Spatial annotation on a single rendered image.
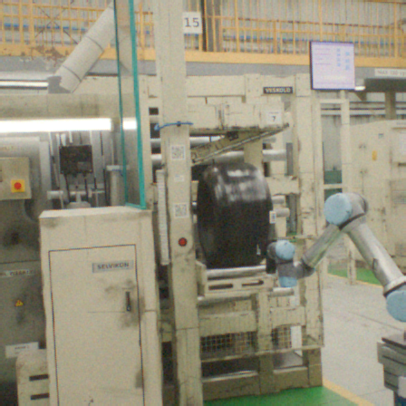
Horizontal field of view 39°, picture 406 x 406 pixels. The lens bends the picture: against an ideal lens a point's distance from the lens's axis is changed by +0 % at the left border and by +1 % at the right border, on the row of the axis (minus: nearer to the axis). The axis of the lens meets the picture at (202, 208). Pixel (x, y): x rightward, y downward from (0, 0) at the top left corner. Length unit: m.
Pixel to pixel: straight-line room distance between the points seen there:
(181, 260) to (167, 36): 1.11
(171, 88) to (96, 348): 1.36
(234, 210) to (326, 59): 4.45
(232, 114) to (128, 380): 1.64
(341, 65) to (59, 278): 5.48
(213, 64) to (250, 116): 5.59
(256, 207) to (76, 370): 1.16
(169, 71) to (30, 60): 5.34
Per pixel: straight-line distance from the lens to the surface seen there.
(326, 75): 6.96
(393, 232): 7.63
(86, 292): 2.11
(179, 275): 2.90
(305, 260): 2.52
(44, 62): 8.16
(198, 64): 8.73
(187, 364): 3.01
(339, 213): 2.23
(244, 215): 2.75
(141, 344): 2.18
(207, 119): 3.19
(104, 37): 3.20
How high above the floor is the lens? 1.37
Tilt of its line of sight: 3 degrees down
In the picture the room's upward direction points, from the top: 3 degrees counter-clockwise
